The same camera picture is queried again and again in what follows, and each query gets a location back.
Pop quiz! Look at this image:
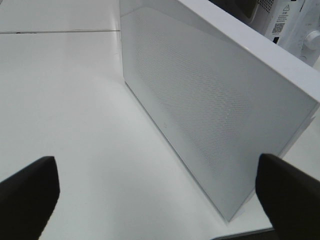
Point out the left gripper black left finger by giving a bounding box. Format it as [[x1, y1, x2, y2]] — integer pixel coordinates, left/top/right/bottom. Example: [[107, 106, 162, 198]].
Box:
[[0, 156, 60, 240]]

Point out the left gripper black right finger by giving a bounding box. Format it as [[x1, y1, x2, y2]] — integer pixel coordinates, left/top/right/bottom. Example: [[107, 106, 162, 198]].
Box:
[[255, 153, 320, 240]]

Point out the upper white power knob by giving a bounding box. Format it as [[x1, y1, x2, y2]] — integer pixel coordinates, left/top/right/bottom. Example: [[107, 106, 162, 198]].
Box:
[[303, 30, 320, 50]]

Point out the white microwave oven body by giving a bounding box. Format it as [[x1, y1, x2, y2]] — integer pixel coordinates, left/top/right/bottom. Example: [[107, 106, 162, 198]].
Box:
[[213, 0, 320, 67]]

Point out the white warning label sticker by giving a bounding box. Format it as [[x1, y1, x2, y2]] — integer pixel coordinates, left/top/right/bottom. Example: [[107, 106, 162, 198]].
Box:
[[271, 1, 291, 35]]

